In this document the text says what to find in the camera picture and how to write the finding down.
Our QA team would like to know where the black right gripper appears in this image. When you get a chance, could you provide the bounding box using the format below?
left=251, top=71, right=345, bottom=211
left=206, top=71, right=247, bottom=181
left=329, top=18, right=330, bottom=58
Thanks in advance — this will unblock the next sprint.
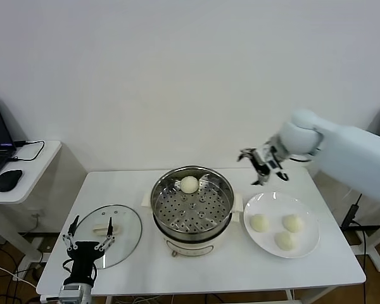
left=237, top=147, right=275, bottom=186

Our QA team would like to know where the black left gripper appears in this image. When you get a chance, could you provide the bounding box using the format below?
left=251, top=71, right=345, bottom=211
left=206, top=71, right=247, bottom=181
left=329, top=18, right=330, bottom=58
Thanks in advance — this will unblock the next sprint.
left=62, top=215, right=117, bottom=284

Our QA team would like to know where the round glass pot lid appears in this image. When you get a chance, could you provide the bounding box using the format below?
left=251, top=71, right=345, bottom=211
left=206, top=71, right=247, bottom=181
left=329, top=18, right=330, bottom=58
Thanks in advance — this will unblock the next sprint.
left=70, top=204, right=143, bottom=270

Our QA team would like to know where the white steamed baozi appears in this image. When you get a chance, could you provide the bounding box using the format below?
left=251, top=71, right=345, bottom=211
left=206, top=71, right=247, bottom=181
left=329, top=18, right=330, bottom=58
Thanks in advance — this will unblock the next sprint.
left=180, top=175, right=200, bottom=194
left=250, top=213, right=270, bottom=233
left=282, top=214, right=305, bottom=233
left=274, top=231, right=299, bottom=251

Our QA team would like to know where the stainless steel steamer basket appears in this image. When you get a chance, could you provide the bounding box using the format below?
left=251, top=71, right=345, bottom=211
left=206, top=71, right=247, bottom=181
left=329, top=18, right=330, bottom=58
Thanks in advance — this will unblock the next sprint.
left=150, top=165, right=236, bottom=237

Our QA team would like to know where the white round plate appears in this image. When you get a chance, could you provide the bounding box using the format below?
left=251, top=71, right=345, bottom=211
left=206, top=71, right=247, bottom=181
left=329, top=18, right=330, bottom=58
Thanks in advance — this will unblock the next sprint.
left=243, top=191, right=321, bottom=259

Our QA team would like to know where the white side table with mouse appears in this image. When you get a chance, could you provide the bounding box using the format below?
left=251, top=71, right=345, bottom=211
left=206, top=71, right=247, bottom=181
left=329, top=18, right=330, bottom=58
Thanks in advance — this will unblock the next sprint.
left=0, top=140, right=63, bottom=263

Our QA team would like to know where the black computer mouse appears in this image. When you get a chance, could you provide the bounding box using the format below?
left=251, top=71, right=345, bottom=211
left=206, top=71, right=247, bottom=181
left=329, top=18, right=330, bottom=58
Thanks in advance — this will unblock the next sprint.
left=0, top=169, right=23, bottom=193

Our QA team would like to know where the white electric cooking pot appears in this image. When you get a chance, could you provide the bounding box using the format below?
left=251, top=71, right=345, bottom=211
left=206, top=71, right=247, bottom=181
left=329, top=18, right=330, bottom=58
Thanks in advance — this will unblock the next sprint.
left=141, top=192, right=244, bottom=258

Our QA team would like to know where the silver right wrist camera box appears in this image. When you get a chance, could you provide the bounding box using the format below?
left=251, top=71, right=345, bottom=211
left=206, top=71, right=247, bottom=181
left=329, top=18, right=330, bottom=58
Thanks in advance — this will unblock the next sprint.
left=267, top=158, right=289, bottom=182

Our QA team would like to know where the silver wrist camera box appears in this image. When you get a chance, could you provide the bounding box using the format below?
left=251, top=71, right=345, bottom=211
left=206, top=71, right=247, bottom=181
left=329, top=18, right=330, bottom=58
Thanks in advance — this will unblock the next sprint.
left=58, top=284, right=84, bottom=297
left=267, top=158, right=289, bottom=182

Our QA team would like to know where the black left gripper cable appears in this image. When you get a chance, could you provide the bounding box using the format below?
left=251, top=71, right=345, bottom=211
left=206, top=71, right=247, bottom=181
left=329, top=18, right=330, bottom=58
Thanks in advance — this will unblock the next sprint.
left=62, top=258, right=98, bottom=280

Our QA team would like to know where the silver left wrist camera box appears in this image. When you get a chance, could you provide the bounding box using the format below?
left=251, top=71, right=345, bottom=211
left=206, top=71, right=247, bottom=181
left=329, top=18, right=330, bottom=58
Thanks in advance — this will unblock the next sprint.
left=58, top=284, right=84, bottom=297

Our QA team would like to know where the white floor cable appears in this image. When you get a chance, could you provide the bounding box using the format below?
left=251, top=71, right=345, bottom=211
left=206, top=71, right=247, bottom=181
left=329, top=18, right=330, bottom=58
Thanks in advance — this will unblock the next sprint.
left=0, top=259, right=39, bottom=289

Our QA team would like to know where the black laptop charger cable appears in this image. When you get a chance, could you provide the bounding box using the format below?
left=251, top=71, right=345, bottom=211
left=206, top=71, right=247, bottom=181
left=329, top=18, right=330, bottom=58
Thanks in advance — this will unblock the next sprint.
left=8, top=140, right=46, bottom=162

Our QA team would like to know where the black cable with adapter block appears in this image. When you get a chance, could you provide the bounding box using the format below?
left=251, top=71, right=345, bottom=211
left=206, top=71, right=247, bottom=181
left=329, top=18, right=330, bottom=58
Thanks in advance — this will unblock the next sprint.
left=341, top=193, right=368, bottom=304

